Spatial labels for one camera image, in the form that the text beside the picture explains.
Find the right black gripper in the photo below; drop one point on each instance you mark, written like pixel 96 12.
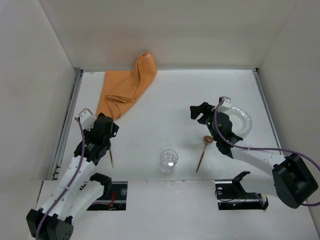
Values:
pixel 204 114

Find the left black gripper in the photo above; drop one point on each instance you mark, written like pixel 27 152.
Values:
pixel 100 150

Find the copper spoon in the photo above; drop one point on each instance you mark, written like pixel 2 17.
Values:
pixel 207 141

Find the white round plate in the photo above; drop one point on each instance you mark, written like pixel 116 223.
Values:
pixel 241 121

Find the orange cloth placemat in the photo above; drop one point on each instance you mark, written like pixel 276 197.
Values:
pixel 123 88

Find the clear drinking glass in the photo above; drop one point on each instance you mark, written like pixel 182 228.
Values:
pixel 168 161

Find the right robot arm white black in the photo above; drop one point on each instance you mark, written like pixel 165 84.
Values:
pixel 290 179

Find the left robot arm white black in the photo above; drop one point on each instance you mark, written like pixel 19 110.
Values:
pixel 80 185

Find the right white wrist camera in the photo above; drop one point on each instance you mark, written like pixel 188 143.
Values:
pixel 224 104

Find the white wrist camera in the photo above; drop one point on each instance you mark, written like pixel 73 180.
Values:
pixel 87 119
pixel 224 104

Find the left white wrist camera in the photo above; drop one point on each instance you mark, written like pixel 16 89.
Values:
pixel 87 119

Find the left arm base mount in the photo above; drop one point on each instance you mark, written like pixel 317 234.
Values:
pixel 114 199

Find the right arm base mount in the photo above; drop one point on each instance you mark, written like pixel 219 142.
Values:
pixel 231 195

